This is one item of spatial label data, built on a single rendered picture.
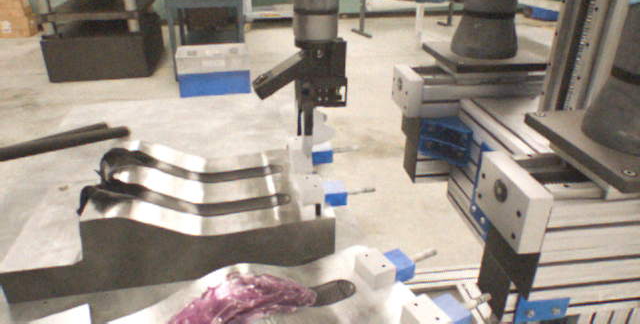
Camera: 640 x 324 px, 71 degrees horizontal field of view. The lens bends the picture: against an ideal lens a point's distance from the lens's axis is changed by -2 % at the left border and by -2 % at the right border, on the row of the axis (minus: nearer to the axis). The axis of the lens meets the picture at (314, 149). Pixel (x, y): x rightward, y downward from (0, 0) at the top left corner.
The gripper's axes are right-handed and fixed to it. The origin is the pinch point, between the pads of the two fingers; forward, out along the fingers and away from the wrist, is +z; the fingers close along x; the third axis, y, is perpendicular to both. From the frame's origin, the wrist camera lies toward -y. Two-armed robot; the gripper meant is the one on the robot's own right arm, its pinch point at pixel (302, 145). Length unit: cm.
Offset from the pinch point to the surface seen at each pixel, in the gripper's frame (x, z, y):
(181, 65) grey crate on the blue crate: 302, 68, -46
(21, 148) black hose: 19, 5, -56
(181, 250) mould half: -17.6, 7.6, -21.6
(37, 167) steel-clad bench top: 28, 15, -58
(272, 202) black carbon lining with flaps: -10.3, 5.2, -6.8
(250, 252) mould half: -17.6, 9.4, -11.3
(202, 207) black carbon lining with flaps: -9.4, 5.5, -18.4
